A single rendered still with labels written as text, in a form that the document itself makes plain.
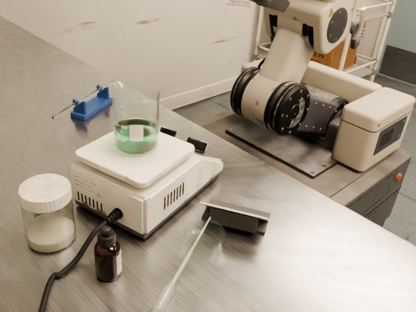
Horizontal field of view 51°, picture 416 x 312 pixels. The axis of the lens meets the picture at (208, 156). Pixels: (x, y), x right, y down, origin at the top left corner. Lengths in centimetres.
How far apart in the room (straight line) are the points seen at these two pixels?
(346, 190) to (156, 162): 97
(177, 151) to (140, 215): 10
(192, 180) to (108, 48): 169
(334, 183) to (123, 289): 105
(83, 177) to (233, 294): 24
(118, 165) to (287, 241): 24
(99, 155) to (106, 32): 168
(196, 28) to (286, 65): 129
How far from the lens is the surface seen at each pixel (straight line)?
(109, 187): 57
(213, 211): 60
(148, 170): 55
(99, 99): 93
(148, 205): 55
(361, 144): 151
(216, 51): 277
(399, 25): 358
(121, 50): 231
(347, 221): 67
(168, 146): 61
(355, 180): 153
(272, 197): 68
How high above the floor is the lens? 114
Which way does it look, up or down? 31 degrees down
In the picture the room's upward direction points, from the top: 5 degrees clockwise
